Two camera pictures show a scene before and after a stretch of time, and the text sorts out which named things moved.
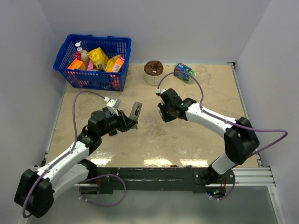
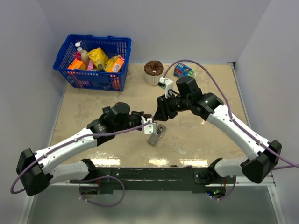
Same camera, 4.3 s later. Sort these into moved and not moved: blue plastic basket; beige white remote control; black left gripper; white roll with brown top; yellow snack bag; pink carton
Moved: beige white remote control; black left gripper
Not moved: pink carton; white roll with brown top; yellow snack bag; blue plastic basket
